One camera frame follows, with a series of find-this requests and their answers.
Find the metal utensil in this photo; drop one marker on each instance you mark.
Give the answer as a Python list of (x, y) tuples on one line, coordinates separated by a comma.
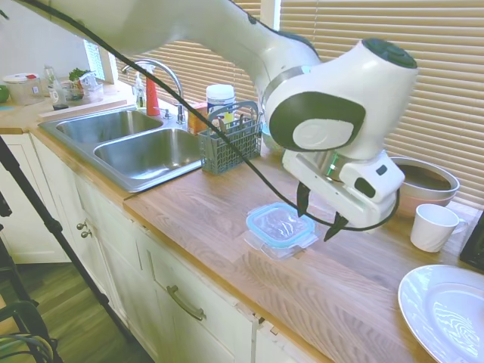
[(253, 113)]

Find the grey plastic cutlery basket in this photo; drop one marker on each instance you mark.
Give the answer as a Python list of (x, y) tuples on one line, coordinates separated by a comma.
[(227, 151)]

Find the clear lid with teal seal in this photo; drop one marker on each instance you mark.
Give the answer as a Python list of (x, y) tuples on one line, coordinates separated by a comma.
[(280, 225)]

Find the narrow white window blind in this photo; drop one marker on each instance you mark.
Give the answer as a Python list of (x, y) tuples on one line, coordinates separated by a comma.
[(94, 60)]

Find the stainless steel double sink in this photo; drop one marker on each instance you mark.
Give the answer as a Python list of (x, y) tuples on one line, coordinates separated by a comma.
[(151, 155)]

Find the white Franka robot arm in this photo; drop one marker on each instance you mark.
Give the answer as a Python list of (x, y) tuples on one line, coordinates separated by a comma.
[(189, 26)]

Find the large white plate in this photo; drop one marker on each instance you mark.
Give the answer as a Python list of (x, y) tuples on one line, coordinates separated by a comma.
[(446, 314)]

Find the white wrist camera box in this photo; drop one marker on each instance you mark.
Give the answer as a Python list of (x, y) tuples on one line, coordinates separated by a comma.
[(370, 177)]

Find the round metal cabinet knob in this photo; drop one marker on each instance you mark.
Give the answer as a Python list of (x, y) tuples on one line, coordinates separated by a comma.
[(86, 233), (81, 226)]

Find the clear plastic food package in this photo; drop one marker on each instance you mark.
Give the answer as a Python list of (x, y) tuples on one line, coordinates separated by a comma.
[(92, 89)]

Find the white wipes canister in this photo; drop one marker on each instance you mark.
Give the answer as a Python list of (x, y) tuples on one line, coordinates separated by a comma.
[(220, 102)]

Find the black appliance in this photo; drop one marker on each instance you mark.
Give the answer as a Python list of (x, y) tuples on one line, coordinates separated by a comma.
[(474, 246)]

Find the red spray bottle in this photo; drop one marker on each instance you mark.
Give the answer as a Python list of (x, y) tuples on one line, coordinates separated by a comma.
[(153, 100)]

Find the grey bowl with dark inside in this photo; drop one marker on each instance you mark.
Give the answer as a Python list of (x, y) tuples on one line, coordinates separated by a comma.
[(427, 177)]

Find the wooden cutting board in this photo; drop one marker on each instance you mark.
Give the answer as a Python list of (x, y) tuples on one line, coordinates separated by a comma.
[(83, 107)]

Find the clear soap dispenser bottle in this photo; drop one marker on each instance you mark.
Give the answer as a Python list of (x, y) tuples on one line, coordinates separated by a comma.
[(139, 99)]

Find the green round fruit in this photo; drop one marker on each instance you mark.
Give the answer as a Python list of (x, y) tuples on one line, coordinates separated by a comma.
[(3, 94)]

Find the orange cardboard box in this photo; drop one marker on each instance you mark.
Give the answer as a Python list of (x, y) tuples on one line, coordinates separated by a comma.
[(196, 123)]

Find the metal sink soap pump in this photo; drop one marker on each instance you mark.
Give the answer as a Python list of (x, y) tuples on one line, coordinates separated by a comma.
[(166, 114)]

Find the beige window blind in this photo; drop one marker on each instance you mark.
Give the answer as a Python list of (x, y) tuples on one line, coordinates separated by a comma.
[(227, 75), (446, 113)]

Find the white ribbed mug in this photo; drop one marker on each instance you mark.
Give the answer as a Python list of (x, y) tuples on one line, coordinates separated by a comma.
[(431, 230)]

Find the square glass food container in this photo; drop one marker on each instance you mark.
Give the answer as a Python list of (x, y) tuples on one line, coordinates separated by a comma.
[(285, 256)]

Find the black tripod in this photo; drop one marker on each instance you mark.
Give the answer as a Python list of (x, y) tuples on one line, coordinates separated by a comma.
[(49, 223)]

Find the white kitchen cabinet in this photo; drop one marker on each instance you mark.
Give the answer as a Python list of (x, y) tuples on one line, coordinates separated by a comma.
[(132, 272)]

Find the teal flat mat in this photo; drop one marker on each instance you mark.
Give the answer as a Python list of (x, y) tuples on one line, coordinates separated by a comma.
[(7, 108)]

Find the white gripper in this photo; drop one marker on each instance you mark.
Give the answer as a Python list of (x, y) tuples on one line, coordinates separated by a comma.
[(340, 200)]

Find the clear glass bottle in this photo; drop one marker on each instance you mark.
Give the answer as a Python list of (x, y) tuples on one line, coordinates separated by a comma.
[(49, 77)]

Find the chrome arched faucet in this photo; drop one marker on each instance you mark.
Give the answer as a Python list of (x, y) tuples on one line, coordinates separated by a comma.
[(181, 113)]

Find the plastic tub with white lid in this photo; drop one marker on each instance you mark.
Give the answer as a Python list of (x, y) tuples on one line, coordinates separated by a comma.
[(20, 92)]

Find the green leafy herbs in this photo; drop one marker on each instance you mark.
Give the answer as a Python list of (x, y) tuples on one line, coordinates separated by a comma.
[(77, 73)]

